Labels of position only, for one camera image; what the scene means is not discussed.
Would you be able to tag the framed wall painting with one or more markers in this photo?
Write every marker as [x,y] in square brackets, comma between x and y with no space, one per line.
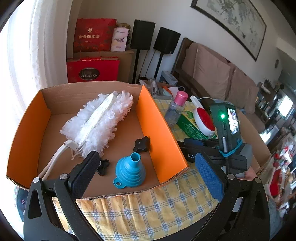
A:
[239,18]

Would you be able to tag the red gift bag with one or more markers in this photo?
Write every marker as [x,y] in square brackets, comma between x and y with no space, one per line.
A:
[93,35]

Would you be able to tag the yellow checked tablecloth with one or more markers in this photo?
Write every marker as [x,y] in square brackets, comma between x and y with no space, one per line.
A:
[151,214]

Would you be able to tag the brown cushioned sofa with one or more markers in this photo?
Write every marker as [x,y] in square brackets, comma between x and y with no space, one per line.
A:
[205,73]

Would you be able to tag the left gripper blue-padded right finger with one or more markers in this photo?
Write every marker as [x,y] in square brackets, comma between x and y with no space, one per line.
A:
[242,212]

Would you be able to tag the person's right hand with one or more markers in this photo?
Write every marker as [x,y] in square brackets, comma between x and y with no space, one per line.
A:
[250,174]

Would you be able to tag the brown cardboard box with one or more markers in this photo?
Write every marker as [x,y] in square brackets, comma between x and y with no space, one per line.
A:
[261,153]

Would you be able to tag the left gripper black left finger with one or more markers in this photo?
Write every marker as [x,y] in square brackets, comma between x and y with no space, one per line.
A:
[41,221]

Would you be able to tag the red white lint brush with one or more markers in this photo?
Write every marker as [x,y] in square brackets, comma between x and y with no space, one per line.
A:
[202,118]

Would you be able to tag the black star knob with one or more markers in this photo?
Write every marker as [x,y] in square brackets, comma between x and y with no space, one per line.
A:
[142,145]
[102,167]

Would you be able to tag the black speaker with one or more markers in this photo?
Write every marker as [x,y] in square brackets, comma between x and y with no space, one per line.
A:
[166,43]
[142,34]

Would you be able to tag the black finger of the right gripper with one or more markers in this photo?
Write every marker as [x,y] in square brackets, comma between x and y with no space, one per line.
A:
[189,151]

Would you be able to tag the blue collapsible funnel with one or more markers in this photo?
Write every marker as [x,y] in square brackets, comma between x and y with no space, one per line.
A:
[130,172]

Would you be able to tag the orange cardboard box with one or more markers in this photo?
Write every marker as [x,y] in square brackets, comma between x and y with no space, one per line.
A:
[63,124]

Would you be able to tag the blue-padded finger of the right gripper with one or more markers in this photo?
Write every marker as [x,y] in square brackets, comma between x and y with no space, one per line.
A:
[205,143]

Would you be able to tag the grey sleeve forearm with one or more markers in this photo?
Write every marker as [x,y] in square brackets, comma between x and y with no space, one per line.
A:
[276,221]

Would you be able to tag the right black speaker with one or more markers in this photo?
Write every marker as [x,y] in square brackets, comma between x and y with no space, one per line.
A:
[166,43]

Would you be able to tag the green long carton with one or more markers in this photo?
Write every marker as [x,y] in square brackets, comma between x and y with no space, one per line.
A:
[187,124]

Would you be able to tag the left black speaker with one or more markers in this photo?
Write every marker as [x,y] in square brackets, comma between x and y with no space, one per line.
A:
[142,34]

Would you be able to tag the large brown carton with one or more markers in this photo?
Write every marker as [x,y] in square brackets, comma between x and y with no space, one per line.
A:
[126,60]

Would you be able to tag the white fluffy duster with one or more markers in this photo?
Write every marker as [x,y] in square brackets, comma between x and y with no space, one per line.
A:
[92,127]

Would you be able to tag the clear bottle pink cap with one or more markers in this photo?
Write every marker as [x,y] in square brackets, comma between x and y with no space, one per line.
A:
[176,108]

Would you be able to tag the red collection gift box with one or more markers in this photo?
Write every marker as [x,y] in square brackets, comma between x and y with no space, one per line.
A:
[92,69]

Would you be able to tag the pink white tissue pack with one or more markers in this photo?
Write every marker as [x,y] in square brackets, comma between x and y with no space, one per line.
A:
[119,39]

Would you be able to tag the white curtain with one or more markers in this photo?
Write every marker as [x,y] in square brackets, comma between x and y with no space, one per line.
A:
[33,50]

